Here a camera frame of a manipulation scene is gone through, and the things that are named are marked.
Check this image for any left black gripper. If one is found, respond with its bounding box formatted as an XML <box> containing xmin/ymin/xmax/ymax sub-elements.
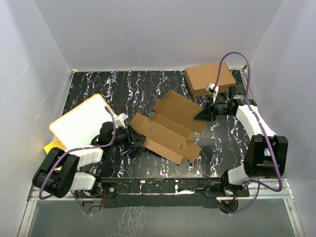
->
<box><xmin>109</xmin><ymin>124</ymin><xmax>146</xmax><ymax>148</ymax></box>

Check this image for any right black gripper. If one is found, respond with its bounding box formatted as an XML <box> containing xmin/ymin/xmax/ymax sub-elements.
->
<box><xmin>194</xmin><ymin>95</ymin><xmax>233</xmax><ymax>122</ymax></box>

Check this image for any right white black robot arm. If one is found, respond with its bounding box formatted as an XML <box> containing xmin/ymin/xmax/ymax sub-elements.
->
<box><xmin>194</xmin><ymin>83</ymin><xmax>288</xmax><ymax>196</ymax></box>

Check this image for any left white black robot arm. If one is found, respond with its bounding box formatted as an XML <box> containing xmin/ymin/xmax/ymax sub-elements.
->
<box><xmin>32</xmin><ymin>121</ymin><xmax>146</xmax><ymax>200</ymax></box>

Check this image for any closed brown cardboard box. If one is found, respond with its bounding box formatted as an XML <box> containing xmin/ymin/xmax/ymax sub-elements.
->
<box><xmin>184</xmin><ymin>62</ymin><xmax>236</xmax><ymax>97</ymax></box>

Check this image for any white board yellow rim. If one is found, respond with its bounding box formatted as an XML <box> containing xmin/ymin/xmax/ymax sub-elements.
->
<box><xmin>49</xmin><ymin>94</ymin><xmax>117</xmax><ymax>149</ymax></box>

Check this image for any yellow flat board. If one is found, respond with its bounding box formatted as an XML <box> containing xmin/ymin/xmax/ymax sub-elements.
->
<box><xmin>43</xmin><ymin>139</ymin><xmax>66</xmax><ymax>171</ymax></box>

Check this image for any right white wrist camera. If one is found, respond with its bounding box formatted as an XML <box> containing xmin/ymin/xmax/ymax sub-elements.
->
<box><xmin>206</xmin><ymin>83</ymin><xmax>219</xmax><ymax>103</ymax></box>

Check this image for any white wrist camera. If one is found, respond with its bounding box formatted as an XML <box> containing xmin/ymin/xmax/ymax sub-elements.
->
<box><xmin>206</xmin><ymin>83</ymin><xmax>219</xmax><ymax>103</ymax></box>
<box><xmin>115</xmin><ymin>113</ymin><xmax>128</xmax><ymax>128</ymax></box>

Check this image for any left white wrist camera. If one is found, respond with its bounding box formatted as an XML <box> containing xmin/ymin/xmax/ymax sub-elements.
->
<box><xmin>115</xmin><ymin>113</ymin><xmax>128</xmax><ymax>128</ymax></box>

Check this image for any aluminium frame rail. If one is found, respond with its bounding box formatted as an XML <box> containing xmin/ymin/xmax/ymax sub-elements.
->
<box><xmin>19</xmin><ymin>179</ymin><xmax>305</xmax><ymax>237</ymax></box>

